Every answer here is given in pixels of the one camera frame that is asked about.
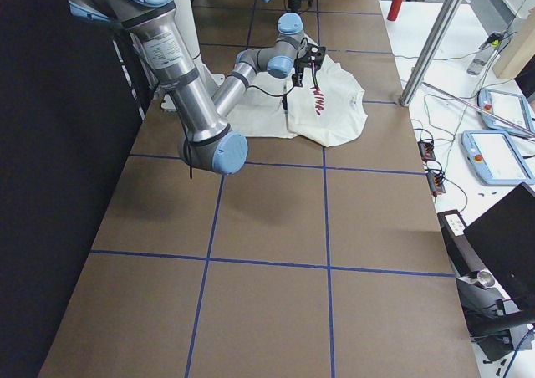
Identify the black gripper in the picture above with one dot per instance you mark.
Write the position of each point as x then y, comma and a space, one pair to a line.
299, 65

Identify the cream long-sleeve cat shirt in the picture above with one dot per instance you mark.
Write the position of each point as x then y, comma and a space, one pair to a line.
328, 111

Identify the far black orange connector box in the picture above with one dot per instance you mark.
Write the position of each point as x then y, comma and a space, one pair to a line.
426, 149

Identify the black orange connector box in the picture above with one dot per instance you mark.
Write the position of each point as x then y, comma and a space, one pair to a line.
436, 182
426, 149

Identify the near black orange connector box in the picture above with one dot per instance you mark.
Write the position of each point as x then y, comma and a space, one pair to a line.
436, 182

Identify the long metal rod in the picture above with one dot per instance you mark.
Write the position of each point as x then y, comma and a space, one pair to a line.
482, 111

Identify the clear water bottle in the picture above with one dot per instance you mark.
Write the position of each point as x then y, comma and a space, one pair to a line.
485, 52

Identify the near blue teach pendant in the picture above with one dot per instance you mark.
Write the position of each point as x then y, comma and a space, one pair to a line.
495, 158

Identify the blue teach pendant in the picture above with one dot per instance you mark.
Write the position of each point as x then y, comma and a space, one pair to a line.
495, 158
509, 106

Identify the far blue teach pendant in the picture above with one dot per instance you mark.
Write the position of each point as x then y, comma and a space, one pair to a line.
509, 106

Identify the wooden board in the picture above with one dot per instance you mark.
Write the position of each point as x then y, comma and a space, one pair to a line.
518, 53

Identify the black box white label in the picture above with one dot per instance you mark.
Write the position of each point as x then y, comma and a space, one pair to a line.
463, 256

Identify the black monitor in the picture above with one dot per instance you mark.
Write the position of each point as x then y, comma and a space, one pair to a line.
503, 238

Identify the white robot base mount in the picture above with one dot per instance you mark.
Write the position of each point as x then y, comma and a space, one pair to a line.
212, 81

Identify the aluminium frame post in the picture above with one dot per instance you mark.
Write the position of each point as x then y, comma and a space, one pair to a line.
437, 33

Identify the black camera stand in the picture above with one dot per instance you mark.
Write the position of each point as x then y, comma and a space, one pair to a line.
497, 325

